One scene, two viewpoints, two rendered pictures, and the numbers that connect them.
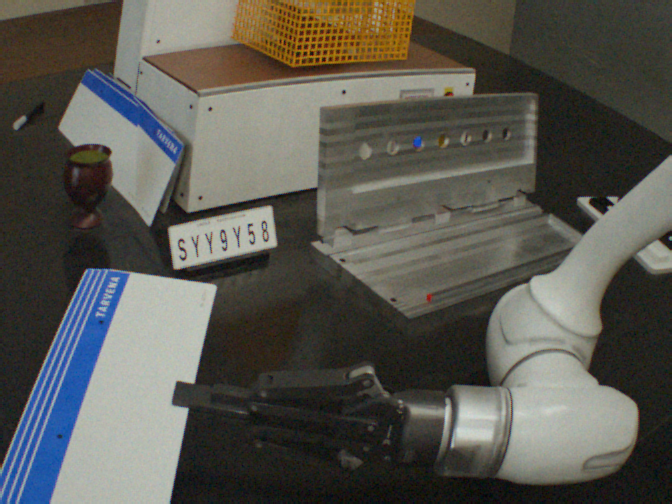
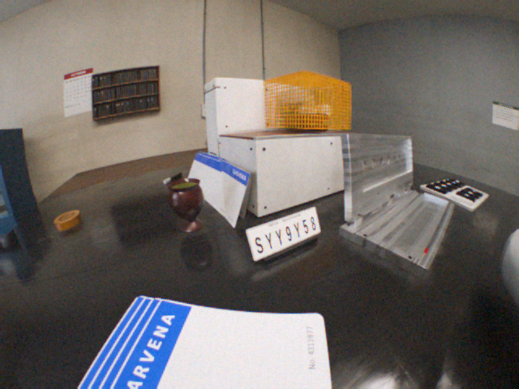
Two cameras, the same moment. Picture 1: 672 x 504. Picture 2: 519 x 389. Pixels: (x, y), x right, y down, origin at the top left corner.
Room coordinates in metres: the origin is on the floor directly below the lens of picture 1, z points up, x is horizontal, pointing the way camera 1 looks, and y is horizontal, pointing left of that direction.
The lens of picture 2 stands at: (0.70, 0.15, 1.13)
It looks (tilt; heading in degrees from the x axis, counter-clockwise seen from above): 21 degrees down; 9
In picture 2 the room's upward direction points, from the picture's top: 2 degrees counter-clockwise
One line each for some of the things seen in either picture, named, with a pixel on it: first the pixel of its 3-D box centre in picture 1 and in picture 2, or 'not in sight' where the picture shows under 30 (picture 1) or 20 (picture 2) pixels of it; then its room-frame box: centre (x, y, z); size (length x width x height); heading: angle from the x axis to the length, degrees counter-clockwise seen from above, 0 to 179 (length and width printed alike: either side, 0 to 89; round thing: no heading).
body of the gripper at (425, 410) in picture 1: (388, 427); not in sight; (0.60, -0.07, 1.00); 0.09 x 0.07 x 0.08; 93
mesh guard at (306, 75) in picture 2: (322, 3); (307, 104); (1.42, 0.09, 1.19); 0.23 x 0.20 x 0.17; 131
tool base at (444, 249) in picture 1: (476, 248); (413, 214); (1.14, -0.20, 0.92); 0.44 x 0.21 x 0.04; 131
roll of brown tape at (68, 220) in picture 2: not in sight; (67, 220); (0.99, 0.83, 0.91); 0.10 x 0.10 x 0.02
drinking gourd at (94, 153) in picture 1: (87, 187); (187, 206); (1.08, 0.37, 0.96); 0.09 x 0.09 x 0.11
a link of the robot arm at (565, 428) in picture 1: (567, 427); not in sight; (0.63, -0.25, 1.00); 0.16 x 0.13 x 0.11; 93
